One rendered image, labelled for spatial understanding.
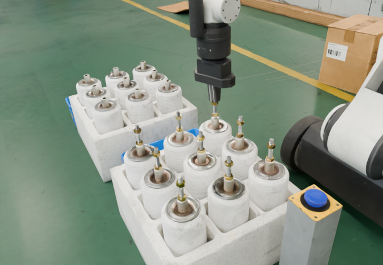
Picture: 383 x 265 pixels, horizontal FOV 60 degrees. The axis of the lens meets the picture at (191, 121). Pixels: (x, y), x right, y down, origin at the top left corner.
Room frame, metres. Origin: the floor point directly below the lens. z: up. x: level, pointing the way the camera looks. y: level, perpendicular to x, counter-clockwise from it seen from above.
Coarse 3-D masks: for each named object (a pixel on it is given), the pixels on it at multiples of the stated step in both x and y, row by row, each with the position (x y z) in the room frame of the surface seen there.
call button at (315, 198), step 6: (306, 192) 0.46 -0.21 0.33; (312, 192) 0.45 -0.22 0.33; (318, 192) 0.45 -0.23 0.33; (306, 198) 0.44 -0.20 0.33; (312, 198) 0.44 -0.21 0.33; (318, 198) 0.44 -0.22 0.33; (324, 198) 0.44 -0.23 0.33; (312, 204) 0.43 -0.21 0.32; (318, 204) 0.43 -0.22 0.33; (324, 204) 0.43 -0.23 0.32
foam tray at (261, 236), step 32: (160, 160) 0.77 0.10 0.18; (128, 192) 0.65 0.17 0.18; (288, 192) 0.62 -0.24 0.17; (128, 224) 0.66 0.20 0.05; (160, 224) 0.54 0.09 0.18; (256, 224) 0.52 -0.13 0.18; (160, 256) 0.45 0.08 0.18; (192, 256) 0.44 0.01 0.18; (224, 256) 0.47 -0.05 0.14; (256, 256) 0.51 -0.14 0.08
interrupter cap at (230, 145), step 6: (234, 138) 0.75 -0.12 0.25; (246, 138) 0.75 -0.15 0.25; (228, 144) 0.73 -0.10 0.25; (234, 144) 0.73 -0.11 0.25; (246, 144) 0.73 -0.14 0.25; (252, 144) 0.72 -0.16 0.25; (228, 150) 0.70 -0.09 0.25; (234, 150) 0.70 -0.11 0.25; (240, 150) 0.70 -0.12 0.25; (246, 150) 0.70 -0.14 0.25
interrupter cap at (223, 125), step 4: (208, 120) 0.86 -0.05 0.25; (220, 120) 0.86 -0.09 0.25; (204, 124) 0.84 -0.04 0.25; (208, 124) 0.84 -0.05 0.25; (220, 124) 0.84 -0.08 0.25; (224, 124) 0.83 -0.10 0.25; (204, 128) 0.81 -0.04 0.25; (208, 128) 0.81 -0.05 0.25; (212, 128) 0.82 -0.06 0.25; (216, 128) 0.82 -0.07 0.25; (220, 128) 0.81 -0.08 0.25; (224, 128) 0.81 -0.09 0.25; (208, 132) 0.80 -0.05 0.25; (212, 132) 0.79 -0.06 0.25; (216, 132) 0.79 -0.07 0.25; (220, 132) 0.79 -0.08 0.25
